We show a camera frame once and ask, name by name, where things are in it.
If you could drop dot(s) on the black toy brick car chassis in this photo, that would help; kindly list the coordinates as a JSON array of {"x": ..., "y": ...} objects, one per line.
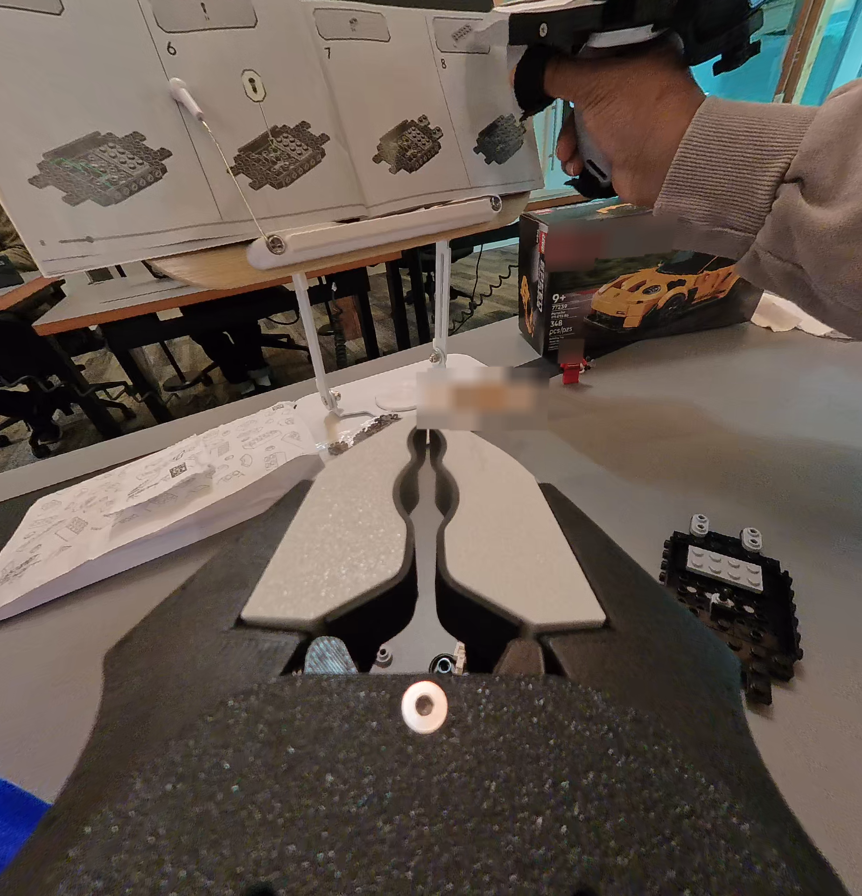
[{"x": 753, "y": 623}]

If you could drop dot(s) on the red toy minifigure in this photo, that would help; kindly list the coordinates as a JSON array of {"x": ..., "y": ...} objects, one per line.
[{"x": 573, "y": 371}]

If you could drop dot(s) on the wooden office table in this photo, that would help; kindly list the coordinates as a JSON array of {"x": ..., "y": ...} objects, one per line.
[{"x": 123, "y": 294}]

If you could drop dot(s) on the instruction booklet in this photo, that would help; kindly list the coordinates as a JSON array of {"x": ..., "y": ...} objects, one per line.
[{"x": 123, "y": 105}]

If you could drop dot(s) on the small blue plastic bin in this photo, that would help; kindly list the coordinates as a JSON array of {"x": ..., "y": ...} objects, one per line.
[{"x": 11, "y": 833}]

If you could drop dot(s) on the toy set box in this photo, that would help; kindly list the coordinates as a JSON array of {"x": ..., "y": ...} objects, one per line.
[{"x": 543, "y": 294}]

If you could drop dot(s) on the grey desk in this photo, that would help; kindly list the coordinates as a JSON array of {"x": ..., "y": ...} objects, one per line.
[{"x": 683, "y": 434}]

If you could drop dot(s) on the white paper bag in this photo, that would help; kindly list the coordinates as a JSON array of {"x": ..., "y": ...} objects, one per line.
[{"x": 123, "y": 504}]

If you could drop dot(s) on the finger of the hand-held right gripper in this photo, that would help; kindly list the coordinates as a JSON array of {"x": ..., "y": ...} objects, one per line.
[{"x": 497, "y": 31}]

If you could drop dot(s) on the white book stand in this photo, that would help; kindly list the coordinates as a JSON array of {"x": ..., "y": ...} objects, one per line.
[{"x": 333, "y": 234}]

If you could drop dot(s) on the black office chair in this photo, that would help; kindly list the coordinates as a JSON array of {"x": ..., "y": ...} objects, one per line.
[{"x": 25, "y": 392}]

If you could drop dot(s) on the person's right forearm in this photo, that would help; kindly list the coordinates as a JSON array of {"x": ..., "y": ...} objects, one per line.
[{"x": 788, "y": 182}]

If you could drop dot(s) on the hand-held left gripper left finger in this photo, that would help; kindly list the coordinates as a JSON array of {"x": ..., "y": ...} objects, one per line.
[{"x": 333, "y": 553}]

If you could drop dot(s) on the pile of loose toy bricks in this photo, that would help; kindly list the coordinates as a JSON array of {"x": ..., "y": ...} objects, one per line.
[{"x": 448, "y": 661}]

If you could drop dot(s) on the white crumpled paper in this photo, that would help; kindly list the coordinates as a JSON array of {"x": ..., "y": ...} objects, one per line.
[{"x": 788, "y": 315}]

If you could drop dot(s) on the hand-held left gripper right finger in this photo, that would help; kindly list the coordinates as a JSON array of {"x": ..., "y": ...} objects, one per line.
[{"x": 522, "y": 553}]

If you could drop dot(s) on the light grey two-hole plate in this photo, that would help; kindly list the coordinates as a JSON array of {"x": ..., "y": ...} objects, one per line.
[
  {"x": 699, "y": 524},
  {"x": 751, "y": 539}
]

